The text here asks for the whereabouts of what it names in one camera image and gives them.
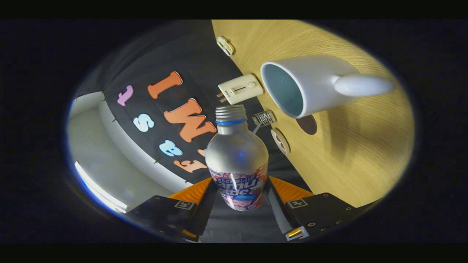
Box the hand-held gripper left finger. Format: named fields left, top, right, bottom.
left=126, top=177, right=218, bottom=242

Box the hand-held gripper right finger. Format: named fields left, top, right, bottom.
left=267, top=176, right=377, bottom=241

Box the silver juice bottle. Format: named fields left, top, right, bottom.
left=205, top=105, right=269, bottom=211

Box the dark brown round coaster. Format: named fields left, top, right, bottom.
left=296, top=115, right=318, bottom=135

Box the white cup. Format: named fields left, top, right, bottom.
left=260, top=56, right=396, bottom=119

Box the small plate with red food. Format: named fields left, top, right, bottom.
left=271, top=128, right=291, bottom=155

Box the wooden table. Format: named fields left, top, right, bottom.
left=211, top=20, right=415, bottom=208

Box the large ceiling light panel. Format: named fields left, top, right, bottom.
left=74, top=161, right=128, bottom=213

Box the white toaster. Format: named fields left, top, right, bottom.
left=218, top=74, right=264, bottom=104

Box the black backdrop cloth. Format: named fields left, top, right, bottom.
left=73, top=22, right=313, bottom=243

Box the white divided dish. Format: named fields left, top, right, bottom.
left=216, top=36, right=235, bottom=56

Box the clear wire-frame utensil holder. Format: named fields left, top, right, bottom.
left=252, top=110, right=277, bottom=127

